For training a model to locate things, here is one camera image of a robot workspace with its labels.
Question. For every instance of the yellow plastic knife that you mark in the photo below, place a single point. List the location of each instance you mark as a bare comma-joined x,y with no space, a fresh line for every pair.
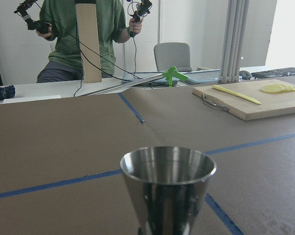
248,98

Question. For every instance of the steel jigger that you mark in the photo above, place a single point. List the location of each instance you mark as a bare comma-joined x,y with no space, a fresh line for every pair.
167,186

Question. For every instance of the green plastic clamp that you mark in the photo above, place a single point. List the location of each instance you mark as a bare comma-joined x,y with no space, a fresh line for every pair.
173,73

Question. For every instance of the steel rod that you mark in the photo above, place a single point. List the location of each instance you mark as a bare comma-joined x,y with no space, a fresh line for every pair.
127,85

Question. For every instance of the lemon slices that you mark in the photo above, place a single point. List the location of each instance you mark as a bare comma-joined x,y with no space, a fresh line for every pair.
277,88

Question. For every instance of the black keyboard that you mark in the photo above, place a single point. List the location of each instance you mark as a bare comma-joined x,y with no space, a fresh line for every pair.
290,71

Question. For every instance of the aluminium frame post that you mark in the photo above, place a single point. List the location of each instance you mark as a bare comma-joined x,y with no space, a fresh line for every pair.
237,14

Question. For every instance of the grey office chair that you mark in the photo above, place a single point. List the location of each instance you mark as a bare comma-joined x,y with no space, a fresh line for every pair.
172,54

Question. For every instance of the wooden plank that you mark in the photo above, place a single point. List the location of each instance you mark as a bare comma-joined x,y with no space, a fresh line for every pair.
88,40

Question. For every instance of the person in green shirt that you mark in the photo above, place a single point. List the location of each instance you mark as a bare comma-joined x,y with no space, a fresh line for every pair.
65,62

